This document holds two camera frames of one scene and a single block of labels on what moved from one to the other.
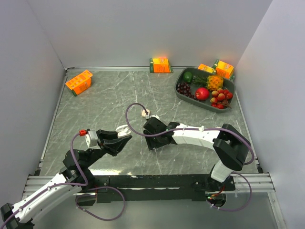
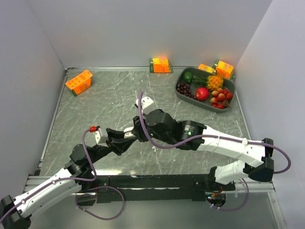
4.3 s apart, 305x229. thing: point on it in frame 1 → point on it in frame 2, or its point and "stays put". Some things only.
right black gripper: (151, 143) → (138, 130)
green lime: (188, 77) stays put
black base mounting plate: (155, 187) stays put
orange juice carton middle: (160, 65) stays put
